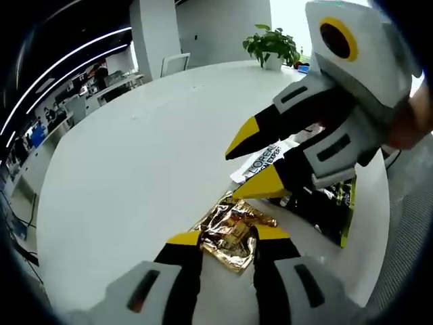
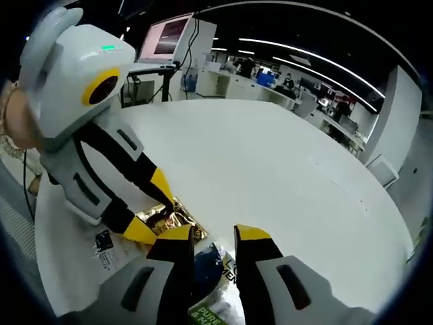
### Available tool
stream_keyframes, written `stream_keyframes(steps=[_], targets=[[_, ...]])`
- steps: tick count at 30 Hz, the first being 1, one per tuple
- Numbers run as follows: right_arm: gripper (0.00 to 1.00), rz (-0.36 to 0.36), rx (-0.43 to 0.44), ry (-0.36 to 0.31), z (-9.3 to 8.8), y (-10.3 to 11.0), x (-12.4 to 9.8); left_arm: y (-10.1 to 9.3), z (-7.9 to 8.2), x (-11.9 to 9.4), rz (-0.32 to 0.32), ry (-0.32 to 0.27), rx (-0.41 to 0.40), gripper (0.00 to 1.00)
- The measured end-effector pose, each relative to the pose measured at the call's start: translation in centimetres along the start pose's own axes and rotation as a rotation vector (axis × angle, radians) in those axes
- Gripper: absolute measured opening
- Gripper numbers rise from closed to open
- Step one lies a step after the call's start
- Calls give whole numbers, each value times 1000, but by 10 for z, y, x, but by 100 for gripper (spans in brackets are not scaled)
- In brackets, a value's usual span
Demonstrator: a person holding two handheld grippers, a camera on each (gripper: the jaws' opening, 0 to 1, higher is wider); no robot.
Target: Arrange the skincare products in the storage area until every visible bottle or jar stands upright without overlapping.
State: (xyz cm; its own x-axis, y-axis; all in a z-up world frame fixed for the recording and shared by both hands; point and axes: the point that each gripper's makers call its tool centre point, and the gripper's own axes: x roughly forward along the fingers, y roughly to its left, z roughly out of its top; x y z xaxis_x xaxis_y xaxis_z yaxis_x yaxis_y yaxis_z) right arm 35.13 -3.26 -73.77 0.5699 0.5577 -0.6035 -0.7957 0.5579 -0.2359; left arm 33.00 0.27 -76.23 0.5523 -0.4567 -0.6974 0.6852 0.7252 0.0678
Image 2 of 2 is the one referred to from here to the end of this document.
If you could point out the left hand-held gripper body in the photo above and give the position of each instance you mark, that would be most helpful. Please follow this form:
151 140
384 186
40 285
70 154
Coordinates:
74 67

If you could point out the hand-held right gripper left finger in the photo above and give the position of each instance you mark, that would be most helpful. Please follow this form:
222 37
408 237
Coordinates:
176 271

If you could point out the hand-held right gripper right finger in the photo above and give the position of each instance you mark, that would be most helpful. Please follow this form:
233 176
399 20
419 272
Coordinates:
260 271

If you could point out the green black skincare sachet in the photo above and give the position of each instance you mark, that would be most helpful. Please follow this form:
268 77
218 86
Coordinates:
209 271

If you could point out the gold skincare sachet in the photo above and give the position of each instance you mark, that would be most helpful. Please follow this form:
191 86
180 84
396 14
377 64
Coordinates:
169 219

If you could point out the white skincare sample sachet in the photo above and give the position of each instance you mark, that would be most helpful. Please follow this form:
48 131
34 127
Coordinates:
111 257

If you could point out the person's left hand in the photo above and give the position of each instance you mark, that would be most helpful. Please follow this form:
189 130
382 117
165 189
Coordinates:
23 122

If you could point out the monitor stand desk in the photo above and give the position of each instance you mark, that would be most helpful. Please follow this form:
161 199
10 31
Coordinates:
149 69

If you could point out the blue water jug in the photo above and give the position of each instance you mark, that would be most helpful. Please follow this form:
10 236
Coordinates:
189 84

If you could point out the computer monitor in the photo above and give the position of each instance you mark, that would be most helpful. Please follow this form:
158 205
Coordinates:
165 37

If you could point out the white office counter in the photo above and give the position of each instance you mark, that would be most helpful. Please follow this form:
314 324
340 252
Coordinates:
230 84

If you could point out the blue crate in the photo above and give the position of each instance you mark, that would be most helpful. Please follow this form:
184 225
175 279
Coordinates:
267 79

